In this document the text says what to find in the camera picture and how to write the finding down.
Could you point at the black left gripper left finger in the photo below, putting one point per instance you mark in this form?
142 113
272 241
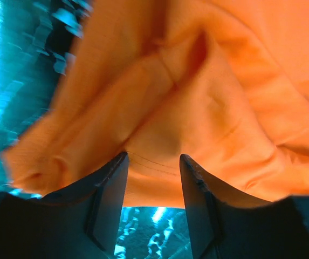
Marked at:
87 212

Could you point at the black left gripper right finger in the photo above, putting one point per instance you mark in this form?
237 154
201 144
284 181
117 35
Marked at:
202 193

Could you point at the orange t shirt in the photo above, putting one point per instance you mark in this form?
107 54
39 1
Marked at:
226 82

